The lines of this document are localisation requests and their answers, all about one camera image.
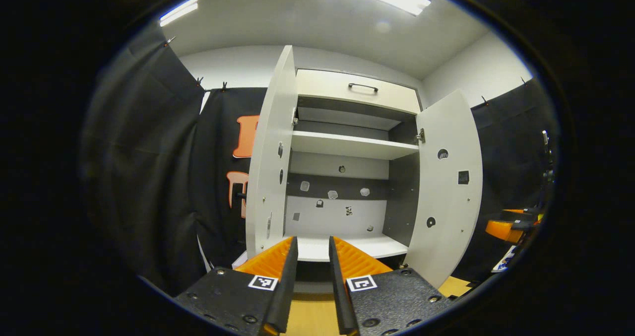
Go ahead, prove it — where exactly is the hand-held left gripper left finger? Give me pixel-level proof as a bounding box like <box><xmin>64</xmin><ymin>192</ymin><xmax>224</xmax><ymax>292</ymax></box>
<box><xmin>174</xmin><ymin>236</ymin><xmax>299</xmax><ymax>336</ymax></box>

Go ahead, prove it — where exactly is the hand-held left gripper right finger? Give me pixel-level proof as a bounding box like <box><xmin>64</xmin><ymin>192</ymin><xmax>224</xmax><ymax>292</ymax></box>
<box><xmin>328</xmin><ymin>235</ymin><xmax>454</xmax><ymax>336</ymax></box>

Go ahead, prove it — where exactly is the beige cabinet door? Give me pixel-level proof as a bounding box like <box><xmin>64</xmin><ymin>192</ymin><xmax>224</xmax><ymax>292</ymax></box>
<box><xmin>236</xmin><ymin>46</ymin><xmax>298</xmax><ymax>260</ymax></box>
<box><xmin>403</xmin><ymin>89</ymin><xmax>483</xmax><ymax>289</ymax></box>

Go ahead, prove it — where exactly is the beige double-door shoe cabinet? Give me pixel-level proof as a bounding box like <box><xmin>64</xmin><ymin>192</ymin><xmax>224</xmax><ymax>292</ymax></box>
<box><xmin>232</xmin><ymin>68</ymin><xmax>427</xmax><ymax>294</ymax></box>

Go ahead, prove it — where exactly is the beige cabinet drawer front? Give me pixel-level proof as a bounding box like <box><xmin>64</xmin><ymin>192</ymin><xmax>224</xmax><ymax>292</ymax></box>
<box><xmin>296</xmin><ymin>69</ymin><xmax>422</xmax><ymax>115</ymax></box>

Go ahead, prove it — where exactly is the white printed paper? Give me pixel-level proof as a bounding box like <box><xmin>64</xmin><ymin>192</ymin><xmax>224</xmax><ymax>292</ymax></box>
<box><xmin>491</xmin><ymin>246</ymin><xmax>517</xmax><ymax>273</ymax></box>

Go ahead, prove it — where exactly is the narrow ceiling light panel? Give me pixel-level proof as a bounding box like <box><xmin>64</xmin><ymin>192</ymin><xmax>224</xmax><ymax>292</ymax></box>
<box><xmin>159</xmin><ymin>0</ymin><xmax>200</xmax><ymax>27</ymax></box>

